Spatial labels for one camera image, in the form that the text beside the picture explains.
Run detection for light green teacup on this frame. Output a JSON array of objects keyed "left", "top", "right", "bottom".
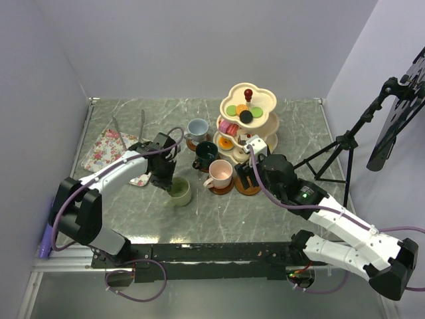
[{"left": 167, "top": 177, "right": 192, "bottom": 207}]

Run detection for brown wooden coaster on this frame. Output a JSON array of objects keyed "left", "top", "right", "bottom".
[
  {"left": 184, "top": 134, "right": 212, "bottom": 152},
  {"left": 199, "top": 154, "right": 221, "bottom": 173},
  {"left": 234, "top": 176, "right": 261, "bottom": 196},
  {"left": 209, "top": 177, "right": 234, "bottom": 195}
]

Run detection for cream toy donut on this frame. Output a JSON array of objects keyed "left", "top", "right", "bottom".
[{"left": 232, "top": 148, "right": 249, "bottom": 163}]

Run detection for white toy cake slice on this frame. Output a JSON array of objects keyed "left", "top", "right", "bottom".
[{"left": 237, "top": 133, "right": 253, "bottom": 146}]

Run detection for dark green teacup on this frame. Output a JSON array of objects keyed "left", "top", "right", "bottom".
[{"left": 192, "top": 141, "right": 218, "bottom": 170}]

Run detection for light blue mug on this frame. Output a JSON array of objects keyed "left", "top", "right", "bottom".
[{"left": 184, "top": 118, "right": 209, "bottom": 144}]

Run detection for metal fork tongs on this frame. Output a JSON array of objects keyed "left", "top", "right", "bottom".
[{"left": 112, "top": 110, "right": 145, "bottom": 151}]

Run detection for pink teacup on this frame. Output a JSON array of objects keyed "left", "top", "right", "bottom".
[{"left": 203, "top": 159, "right": 233, "bottom": 189}]

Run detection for orange toy tart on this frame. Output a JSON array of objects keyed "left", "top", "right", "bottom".
[{"left": 218, "top": 137, "right": 234, "bottom": 151}]

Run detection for red toy cake slice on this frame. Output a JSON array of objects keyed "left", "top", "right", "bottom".
[{"left": 226, "top": 124, "right": 239, "bottom": 136}]

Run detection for black sandwich cookie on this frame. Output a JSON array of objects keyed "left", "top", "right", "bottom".
[{"left": 239, "top": 110, "right": 253, "bottom": 124}]

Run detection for pink toy cake slice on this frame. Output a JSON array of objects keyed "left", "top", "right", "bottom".
[{"left": 218, "top": 119, "right": 231, "bottom": 133}]

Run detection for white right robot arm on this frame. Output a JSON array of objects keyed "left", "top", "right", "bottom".
[{"left": 234, "top": 154, "right": 418, "bottom": 301}]

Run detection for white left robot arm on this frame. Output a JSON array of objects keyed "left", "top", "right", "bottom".
[{"left": 48, "top": 133, "right": 179, "bottom": 267}]

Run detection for floral serving tray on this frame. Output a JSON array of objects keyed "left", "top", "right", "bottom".
[{"left": 81, "top": 128, "right": 137, "bottom": 173}]

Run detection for cream three-tier cake stand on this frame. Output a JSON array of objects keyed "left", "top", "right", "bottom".
[{"left": 213, "top": 82, "right": 280, "bottom": 164}]

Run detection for black tripod stand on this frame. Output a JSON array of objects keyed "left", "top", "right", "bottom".
[{"left": 294, "top": 77, "right": 412, "bottom": 208}]

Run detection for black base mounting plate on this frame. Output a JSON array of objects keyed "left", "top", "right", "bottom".
[{"left": 91, "top": 242, "right": 310, "bottom": 283}]

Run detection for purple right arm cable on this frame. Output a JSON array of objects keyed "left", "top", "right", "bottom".
[{"left": 247, "top": 144, "right": 425, "bottom": 295}]

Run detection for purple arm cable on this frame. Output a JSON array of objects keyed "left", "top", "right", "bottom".
[
  {"left": 50, "top": 126, "right": 185, "bottom": 252},
  {"left": 247, "top": 144, "right": 425, "bottom": 295}
]

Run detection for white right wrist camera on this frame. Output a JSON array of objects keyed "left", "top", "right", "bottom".
[{"left": 242, "top": 135, "right": 268, "bottom": 156}]

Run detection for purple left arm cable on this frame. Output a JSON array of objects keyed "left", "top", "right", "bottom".
[{"left": 50, "top": 126, "right": 185, "bottom": 252}]

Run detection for purple handle tool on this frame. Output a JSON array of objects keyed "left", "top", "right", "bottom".
[{"left": 38, "top": 221, "right": 52, "bottom": 259}]

